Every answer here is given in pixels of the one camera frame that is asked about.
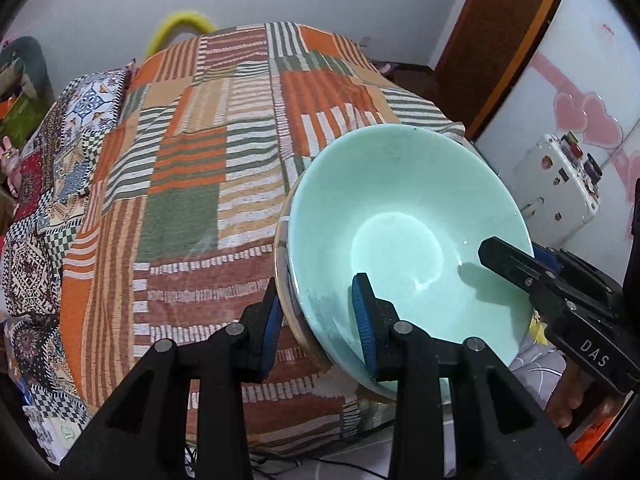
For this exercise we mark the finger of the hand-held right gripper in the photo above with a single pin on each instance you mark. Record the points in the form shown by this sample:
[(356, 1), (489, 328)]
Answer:
[(545, 256), (530, 280)]

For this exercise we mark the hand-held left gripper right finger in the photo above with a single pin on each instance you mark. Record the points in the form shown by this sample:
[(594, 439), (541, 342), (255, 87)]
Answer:
[(362, 320)]

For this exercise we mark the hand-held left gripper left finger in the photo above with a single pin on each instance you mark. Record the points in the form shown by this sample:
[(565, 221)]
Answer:
[(272, 325)]

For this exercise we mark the pink bowl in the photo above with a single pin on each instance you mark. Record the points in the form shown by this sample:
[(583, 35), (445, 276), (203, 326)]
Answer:
[(312, 345)]

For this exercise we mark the light green bowl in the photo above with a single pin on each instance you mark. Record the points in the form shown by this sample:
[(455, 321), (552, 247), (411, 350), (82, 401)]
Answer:
[(400, 200)]

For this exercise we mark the person's right hand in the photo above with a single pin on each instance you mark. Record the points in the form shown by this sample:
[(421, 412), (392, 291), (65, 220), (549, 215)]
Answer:
[(575, 400)]

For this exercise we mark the grey patterned cloth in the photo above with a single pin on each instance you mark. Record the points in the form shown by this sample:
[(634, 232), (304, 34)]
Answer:
[(535, 375)]

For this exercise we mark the white suitcase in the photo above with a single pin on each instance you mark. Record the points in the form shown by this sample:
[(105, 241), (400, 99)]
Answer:
[(550, 190)]

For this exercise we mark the orange red cloth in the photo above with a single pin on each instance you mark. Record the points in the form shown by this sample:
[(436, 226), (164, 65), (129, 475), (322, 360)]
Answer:
[(595, 440)]

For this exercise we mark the small dark jar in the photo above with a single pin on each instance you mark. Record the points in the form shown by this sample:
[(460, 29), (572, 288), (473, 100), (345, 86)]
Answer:
[(592, 167)]

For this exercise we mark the small reddish jar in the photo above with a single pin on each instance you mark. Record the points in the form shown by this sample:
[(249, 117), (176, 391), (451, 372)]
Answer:
[(571, 145)]

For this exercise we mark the orange striped patchwork blanket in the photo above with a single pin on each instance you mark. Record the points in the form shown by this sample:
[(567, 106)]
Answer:
[(190, 200)]

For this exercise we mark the wooden wardrobe with white doors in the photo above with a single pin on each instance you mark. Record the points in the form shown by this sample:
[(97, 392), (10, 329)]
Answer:
[(590, 60)]

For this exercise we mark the dark wooden door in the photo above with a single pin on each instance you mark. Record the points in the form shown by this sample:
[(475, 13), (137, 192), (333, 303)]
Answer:
[(480, 20)]

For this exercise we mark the blue red patterned blanket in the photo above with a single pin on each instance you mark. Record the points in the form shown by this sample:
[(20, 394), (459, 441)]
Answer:
[(55, 170)]

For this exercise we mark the pink rabbit figure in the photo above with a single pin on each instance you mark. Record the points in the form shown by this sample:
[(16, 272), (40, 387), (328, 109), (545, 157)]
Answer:
[(10, 160)]

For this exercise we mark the yellow fuzzy hoop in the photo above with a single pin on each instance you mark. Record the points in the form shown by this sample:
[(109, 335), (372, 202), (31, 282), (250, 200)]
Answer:
[(185, 16)]

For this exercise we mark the green cardboard box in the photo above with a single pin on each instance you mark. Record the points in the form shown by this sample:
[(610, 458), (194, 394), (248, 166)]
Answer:
[(25, 117)]

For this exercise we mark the grey plush toy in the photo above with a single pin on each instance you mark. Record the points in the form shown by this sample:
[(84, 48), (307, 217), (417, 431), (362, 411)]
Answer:
[(30, 55)]

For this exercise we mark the wall socket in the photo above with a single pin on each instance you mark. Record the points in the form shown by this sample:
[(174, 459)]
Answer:
[(366, 42)]

